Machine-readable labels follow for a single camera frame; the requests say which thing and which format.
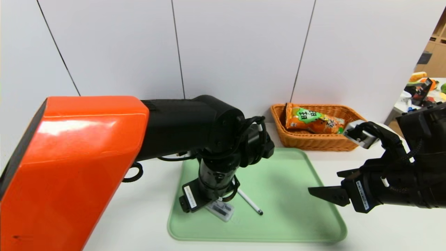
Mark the white background table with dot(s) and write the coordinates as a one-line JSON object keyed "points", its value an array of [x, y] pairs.
{"points": [[402, 106]]}

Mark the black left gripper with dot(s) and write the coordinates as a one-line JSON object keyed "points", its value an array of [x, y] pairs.
{"points": [[191, 197]]}

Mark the white pen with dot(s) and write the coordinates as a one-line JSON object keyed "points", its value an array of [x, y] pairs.
{"points": [[251, 203]]}

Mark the blue marker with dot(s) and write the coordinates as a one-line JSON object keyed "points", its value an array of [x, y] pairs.
{"points": [[410, 106]]}

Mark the dark grey box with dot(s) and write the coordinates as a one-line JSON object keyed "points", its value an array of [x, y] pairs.
{"points": [[424, 58]]}

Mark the white round dish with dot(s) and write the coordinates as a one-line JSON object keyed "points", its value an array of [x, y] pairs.
{"points": [[404, 94]]}

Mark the black snack package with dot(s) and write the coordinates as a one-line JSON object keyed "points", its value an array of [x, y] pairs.
{"points": [[421, 91]]}

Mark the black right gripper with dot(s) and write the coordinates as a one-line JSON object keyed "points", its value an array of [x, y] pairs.
{"points": [[361, 194]]}

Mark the orange snack bag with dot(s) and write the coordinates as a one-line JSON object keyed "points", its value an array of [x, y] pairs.
{"points": [[313, 122]]}

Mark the wooden cabinet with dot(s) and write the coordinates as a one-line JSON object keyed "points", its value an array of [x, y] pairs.
{"points": [[437, 59]]}

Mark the orange yellow food item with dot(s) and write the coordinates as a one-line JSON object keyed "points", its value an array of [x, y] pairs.
{"points": [[417, 76]]}

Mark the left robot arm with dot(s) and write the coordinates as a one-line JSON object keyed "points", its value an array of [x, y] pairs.
{"points": [[69, 157]]}

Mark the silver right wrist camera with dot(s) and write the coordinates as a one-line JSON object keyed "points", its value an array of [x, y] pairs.
{"points": [[359, 136]]}

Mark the light green plastic tray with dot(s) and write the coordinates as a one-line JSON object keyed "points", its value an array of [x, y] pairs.
{"points": [[278, 216]]}

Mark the clear plastic compass case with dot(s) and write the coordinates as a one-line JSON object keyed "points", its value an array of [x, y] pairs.
{"points": [[223, 213]]}

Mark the orange wicker basket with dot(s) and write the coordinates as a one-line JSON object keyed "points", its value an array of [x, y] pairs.
{"points": [[313, 143]]}

